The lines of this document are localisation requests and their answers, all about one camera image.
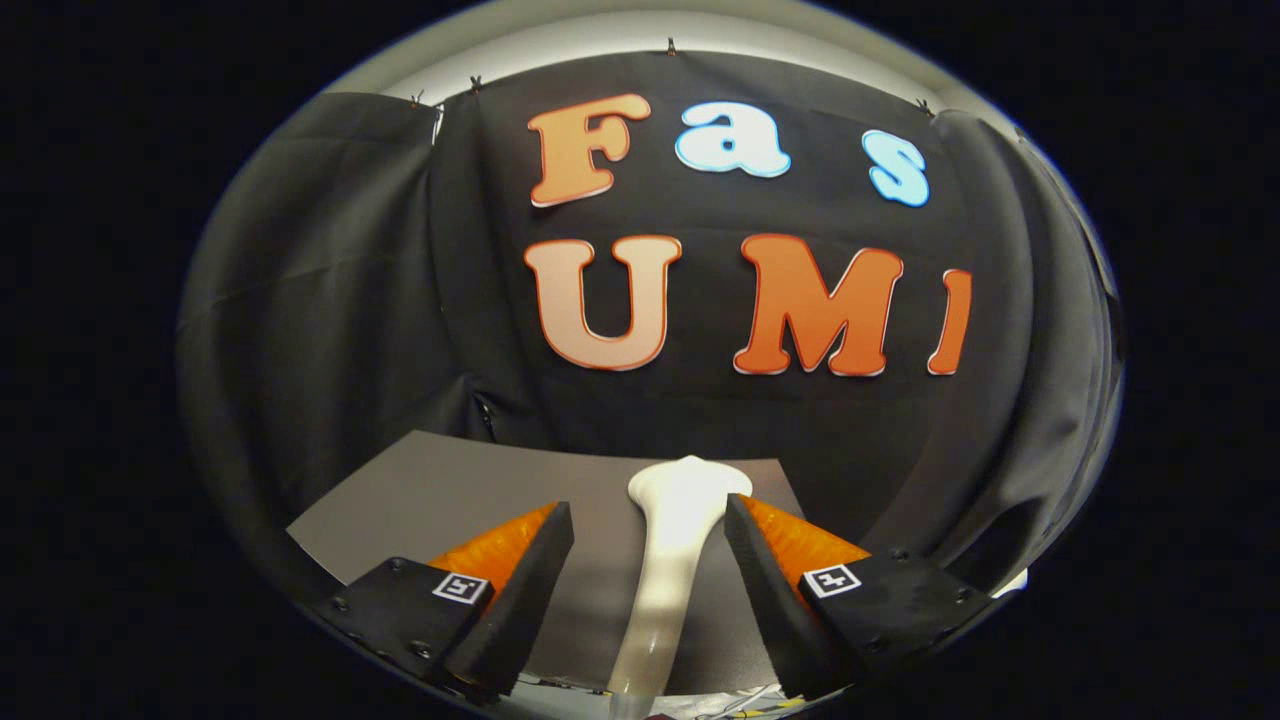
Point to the white flat box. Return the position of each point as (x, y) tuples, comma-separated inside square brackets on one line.
[(1010, 583)]

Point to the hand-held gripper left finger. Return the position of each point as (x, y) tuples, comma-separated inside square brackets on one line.
[(520, 610)]

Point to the row of black cloth clips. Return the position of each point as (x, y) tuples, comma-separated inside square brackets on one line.
[(672, 46)]

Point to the grey drawer cabinet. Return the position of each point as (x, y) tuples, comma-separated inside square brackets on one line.
[(450, 490)]

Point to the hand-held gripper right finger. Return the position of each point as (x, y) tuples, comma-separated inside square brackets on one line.
[(780, 610)]

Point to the white garment steamer head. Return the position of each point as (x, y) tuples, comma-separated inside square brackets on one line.
[(670, 560)]

